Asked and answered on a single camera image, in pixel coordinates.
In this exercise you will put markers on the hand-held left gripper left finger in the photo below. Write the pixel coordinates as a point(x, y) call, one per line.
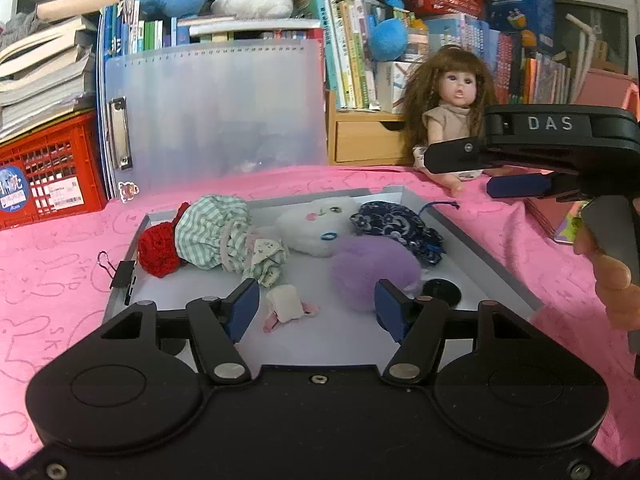
point(245, 305)

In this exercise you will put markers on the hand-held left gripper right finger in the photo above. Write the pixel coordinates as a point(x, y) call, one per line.
point(390, 310)

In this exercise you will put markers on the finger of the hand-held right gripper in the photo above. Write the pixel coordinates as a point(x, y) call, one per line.
point(455, 157)
point(517, 186)

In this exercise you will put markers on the small white pink doll shoe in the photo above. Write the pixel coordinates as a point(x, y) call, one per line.
point(285, 305)

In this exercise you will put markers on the purple fluffy plush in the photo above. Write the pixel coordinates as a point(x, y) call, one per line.
point(375, 267)

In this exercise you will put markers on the black round disc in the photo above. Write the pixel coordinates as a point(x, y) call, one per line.
point(442, 292)

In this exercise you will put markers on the silver metal tray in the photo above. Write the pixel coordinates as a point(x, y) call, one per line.
point(310, 345)

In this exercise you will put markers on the rag doll green checked dress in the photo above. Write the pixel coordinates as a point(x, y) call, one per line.
point(210, 235)

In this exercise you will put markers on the white fluffy pouch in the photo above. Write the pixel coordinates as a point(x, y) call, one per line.
point(310, 220)

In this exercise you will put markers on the person's right hand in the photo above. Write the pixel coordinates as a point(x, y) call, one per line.
point(612, 285)

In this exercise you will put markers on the brown-haired baby doll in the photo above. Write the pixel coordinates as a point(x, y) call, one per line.
point(450, 105)

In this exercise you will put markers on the colourful toy box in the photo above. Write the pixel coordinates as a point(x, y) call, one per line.
point(570, 225)

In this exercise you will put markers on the pink toy house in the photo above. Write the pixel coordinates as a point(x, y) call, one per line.
point(605, 87)

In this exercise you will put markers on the wooden drawer box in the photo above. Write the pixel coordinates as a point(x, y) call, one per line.
point(370, 140)

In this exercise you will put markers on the row of colourful slanted books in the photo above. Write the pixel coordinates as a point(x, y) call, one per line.
point(505, 70)

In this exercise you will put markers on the black binder clip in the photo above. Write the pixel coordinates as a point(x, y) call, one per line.
point(122, 275)

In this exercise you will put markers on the row of green children's books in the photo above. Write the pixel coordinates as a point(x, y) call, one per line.
point(350, 60)

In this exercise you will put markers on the blue cardboard box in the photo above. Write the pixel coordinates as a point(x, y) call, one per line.
point(520, 10)

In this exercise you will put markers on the small cartoon charm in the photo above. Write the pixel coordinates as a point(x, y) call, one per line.
point(128, 191)

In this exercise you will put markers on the pink printed blanket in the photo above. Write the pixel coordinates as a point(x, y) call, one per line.
point(50, 280)

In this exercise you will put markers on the translucent plastic clipboard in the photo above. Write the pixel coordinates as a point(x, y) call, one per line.
point(220, 110)

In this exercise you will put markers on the red plastic crate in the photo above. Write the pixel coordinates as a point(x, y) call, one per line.
point(85, 160)

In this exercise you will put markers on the stack of worn books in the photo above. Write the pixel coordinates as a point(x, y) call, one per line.
point(45, 80)

